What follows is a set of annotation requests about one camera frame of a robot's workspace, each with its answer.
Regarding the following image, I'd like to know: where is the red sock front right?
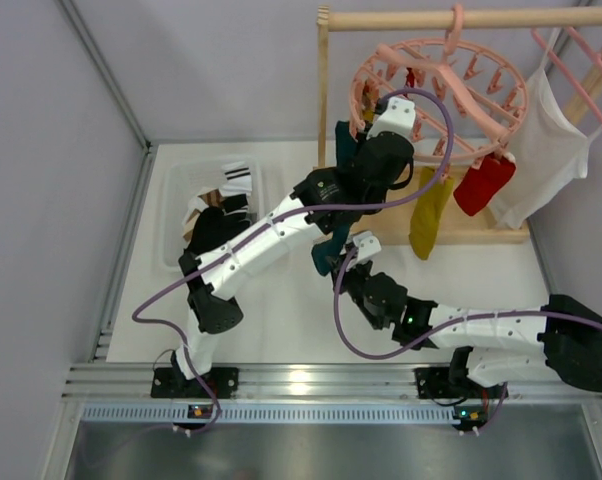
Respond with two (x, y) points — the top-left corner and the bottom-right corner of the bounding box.
(453, 152), (516, 216)

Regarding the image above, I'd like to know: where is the mustard yellow sock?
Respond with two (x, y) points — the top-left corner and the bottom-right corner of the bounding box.
(409, 177), (454, 261)

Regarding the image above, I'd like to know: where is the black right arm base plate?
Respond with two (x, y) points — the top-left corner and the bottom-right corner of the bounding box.
(414, 367), (484, 402)

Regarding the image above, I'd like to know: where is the black sock in basket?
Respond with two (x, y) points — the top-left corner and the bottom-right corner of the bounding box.
(184, 194), (253, 255)

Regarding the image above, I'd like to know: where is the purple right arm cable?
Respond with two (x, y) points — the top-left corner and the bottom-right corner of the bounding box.
(332, 247), (602, 359)

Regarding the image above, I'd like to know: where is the white slotted cable duct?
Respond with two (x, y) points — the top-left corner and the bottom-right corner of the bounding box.
(82, 402), (483, 425)

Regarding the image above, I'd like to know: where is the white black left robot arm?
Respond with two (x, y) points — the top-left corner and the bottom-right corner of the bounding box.
(173, 131), (414, 380)

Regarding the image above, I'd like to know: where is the white plastic basket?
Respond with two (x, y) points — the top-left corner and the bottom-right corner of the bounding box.
(157, 154), (266, 273)

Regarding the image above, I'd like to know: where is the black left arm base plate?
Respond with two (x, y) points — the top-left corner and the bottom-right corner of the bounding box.
(150, 367), (239, 399)

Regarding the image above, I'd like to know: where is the white black striped sock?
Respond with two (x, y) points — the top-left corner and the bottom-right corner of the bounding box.
(217, 161), (253, 197)

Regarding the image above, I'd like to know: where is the wooden clothes rack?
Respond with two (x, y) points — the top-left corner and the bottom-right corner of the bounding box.
(317, 6), (602, 245)

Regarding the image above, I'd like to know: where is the pink round clip hanger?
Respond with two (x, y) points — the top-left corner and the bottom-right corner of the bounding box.
(348, 4), (528, 163)

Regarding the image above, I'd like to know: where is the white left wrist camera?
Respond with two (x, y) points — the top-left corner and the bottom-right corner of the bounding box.
(367, 96), (417, 140)

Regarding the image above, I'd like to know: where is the dark green sock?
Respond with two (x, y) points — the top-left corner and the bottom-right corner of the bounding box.
(335, 120), (365, 170)
(311, 225), (351, 276)

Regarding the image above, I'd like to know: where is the aluminium mounting rail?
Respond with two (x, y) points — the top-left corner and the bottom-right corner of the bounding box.
(60, 363), (572, 401)

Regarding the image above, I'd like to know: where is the yellow bear pattern sock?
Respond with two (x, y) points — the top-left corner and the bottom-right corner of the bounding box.
(361, 86), (375, 123)

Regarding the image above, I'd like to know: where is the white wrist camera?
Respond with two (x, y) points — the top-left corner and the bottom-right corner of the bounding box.
(350, 230), (382, 264)
(367, 96), (417, 140)

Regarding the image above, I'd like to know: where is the pink clothes hanger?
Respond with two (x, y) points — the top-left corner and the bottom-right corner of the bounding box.
(531, 27), (602, 138)

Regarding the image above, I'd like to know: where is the red sock inside ring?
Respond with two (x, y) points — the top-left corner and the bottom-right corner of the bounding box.
(405, 68), (416, 88)

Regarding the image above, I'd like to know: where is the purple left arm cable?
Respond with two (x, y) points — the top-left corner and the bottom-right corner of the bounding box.
(132, 88), (455, 431)

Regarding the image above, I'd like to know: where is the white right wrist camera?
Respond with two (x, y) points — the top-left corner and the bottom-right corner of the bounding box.
(350, 230), (382, 264)

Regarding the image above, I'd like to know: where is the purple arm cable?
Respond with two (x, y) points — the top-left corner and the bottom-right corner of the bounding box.
(332, 247), (602, 359)
(132, 88), (455, 431)

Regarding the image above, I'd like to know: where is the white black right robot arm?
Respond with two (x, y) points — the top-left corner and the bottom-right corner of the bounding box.
(330, 256), (602, 393)

